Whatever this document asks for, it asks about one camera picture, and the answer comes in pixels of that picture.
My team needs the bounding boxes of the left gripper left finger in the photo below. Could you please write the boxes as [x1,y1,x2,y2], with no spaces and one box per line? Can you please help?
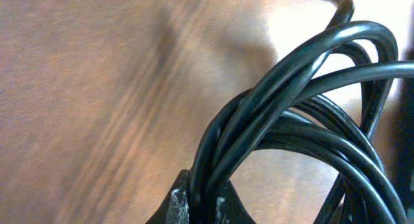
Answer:
[146,170,190,224]

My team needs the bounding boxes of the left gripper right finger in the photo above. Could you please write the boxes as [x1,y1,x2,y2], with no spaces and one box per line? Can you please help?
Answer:
[215,180,255,224]

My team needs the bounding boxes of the black cable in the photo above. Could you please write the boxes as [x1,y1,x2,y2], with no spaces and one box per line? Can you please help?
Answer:
[187,0,414,224]

